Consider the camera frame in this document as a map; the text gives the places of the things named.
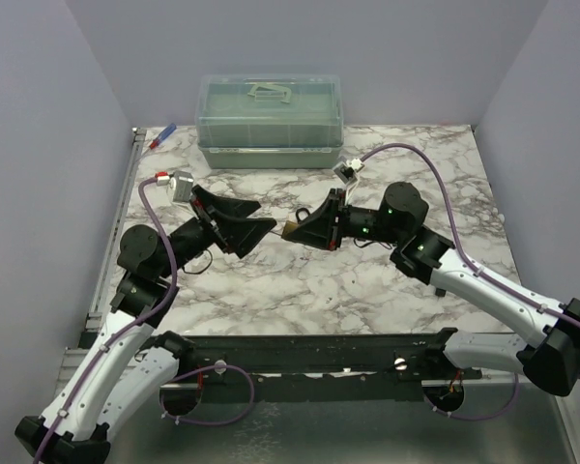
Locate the green transparent toolbox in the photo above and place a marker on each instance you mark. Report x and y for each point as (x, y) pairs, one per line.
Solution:
(270, 121)

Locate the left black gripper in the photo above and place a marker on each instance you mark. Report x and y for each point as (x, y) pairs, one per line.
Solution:
(234, 230)

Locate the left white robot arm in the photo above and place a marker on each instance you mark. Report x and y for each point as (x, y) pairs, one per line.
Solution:
(80, 424)

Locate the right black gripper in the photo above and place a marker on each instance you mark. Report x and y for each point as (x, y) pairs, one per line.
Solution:
(320, 227)

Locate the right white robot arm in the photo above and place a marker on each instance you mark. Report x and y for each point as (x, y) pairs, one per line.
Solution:
(543, 343)

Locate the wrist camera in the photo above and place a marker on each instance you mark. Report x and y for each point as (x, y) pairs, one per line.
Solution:
(348, 171)
(179, 185)

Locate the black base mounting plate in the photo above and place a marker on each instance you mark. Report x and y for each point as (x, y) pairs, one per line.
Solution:
(225, 369)

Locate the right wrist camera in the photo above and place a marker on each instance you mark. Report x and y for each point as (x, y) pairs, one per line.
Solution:
(348, 171)

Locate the black padlock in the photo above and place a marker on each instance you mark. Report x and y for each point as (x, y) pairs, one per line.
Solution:
(302, 214)

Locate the small brass padlock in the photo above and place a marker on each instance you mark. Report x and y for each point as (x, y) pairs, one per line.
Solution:
(289, 228)

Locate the blue red screwdriver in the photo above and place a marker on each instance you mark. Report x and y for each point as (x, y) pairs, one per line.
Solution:
(162, 136)

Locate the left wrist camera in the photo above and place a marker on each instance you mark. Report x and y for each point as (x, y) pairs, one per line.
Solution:
(179, 185)

